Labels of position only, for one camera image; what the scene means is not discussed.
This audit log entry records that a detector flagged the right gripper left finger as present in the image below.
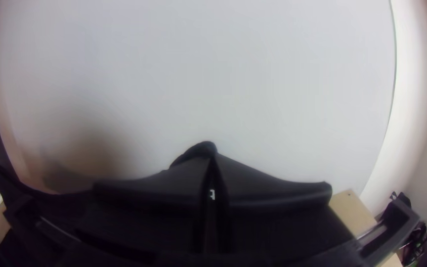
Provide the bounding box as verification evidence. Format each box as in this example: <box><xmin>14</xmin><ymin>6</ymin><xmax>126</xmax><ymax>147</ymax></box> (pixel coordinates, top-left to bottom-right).
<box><xmin>74</xmin><ymin>154</ymin><xmax>211</xmax><ymax>267</ymax></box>

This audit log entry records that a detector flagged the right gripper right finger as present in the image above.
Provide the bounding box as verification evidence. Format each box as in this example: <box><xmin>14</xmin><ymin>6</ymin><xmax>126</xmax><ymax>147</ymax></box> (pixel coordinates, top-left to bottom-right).
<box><xmin>212</xmin><ymin>152</ymin><xmax>358</xmax><ymax>267</ymax></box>

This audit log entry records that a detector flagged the black t-shirt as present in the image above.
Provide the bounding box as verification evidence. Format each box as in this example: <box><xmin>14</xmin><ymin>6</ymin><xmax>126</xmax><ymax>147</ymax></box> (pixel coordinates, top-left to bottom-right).
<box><xmin>0</xmin><ymin>140</ymin><xmax>218</xmax><ymax>238</ymax></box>

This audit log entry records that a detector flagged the black cable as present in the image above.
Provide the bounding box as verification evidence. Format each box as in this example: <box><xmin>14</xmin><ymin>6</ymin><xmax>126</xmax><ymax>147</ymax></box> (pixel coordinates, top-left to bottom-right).
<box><xmin>400</xmin><ymin>207</ymin><xmax>427</xmax><ymax>267</ymax></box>

